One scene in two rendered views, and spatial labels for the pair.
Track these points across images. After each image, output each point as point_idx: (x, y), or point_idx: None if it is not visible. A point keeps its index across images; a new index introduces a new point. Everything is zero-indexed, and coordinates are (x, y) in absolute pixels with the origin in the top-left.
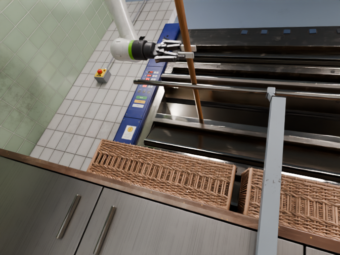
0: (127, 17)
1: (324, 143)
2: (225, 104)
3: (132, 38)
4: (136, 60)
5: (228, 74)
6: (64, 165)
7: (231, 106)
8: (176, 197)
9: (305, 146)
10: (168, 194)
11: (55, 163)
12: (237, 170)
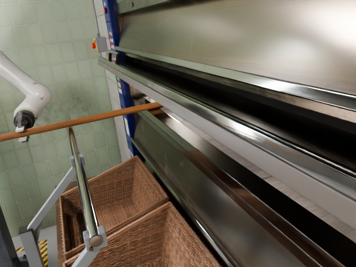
0: (7, 76)
1: (214, 178)
2: (168, 68)
3: (24, 92)
4: (44, 105)
5: (145, 14)
6: (56, 215)
7: (172, 72)
8: (58, 266)
9: None
10: (58, 261)
11: (55, 212)
12: (69, 256)
